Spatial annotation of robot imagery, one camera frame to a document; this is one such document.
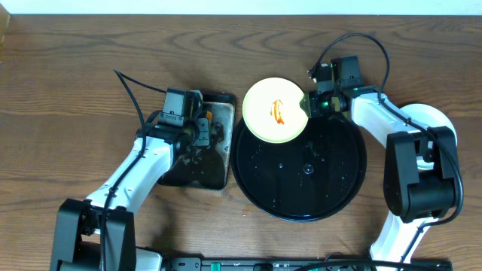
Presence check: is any black rectangular soapy tray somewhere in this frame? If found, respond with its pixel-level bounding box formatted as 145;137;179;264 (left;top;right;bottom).
157;93;236;190

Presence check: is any yellow plate with ketchup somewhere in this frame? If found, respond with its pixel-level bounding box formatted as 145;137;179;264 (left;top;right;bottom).
243;78;308;144

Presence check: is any black round tray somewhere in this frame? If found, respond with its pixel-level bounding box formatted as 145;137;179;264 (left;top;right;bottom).
230;112;368;221

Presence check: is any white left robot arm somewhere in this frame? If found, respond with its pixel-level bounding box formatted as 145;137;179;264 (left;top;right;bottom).
50;117;210;270

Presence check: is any light blue plate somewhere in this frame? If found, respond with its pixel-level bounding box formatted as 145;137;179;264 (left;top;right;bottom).
401;103;458;171

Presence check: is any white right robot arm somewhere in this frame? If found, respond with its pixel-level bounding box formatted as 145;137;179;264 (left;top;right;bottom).
298;86;464;270

